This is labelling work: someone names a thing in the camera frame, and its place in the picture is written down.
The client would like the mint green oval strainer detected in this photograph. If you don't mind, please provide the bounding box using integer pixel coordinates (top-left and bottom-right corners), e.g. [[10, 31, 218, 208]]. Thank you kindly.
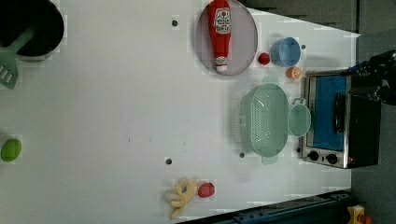
[[235, 77, 289, 165]]

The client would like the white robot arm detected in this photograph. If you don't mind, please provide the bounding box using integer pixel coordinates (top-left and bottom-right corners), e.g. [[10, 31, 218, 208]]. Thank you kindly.
[[340, 49, 396, 105]]

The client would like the red toy tomato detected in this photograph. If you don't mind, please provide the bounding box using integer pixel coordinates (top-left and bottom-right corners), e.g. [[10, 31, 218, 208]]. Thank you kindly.
[[197, 182, 215, 198]]

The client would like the red toy strawberry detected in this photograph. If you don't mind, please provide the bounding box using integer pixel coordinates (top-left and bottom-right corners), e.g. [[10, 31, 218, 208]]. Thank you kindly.
[[258, 52, 271, 65]]

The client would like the round grey plate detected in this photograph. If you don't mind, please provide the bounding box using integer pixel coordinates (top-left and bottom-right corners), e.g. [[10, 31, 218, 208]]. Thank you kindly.
[[194, 0, 259, 76]]

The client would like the red plush ketchup bottle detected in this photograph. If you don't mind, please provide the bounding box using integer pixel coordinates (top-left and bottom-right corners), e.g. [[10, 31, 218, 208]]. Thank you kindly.
[[208, 0, 232, 72]]

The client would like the mint green cup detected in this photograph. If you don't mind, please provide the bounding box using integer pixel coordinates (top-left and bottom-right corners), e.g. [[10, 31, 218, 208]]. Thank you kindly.
[[288, 98, 311, 137]]

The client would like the toy orange slice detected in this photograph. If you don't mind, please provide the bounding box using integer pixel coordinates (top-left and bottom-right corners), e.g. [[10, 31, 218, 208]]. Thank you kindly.
[[286, 66, 302, 79]]

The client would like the blue bowl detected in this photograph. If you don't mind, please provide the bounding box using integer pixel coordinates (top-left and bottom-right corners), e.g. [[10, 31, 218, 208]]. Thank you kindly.
[[270, 37, 301, 67]]

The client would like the black silver toaster oven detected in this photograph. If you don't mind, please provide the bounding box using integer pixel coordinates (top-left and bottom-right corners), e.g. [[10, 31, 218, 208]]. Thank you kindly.
[[301, 70, 381, 169]]

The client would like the green toy lime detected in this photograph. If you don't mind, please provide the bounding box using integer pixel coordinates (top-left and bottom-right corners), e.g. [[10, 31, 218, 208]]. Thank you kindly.
[[1, 139, 21, 162]]

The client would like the green plastic spatula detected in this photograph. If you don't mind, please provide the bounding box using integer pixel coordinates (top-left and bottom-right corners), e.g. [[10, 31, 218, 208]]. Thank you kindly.
[[0, 28, 35, 90]]

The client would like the black round pot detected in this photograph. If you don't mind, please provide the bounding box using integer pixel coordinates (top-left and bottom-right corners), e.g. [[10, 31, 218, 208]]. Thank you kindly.
[[0, 0, 65, 58]]

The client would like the blue metal frame rail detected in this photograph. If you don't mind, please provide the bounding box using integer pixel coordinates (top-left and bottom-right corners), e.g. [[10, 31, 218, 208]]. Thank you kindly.
[[179, 190, 356, 224]]

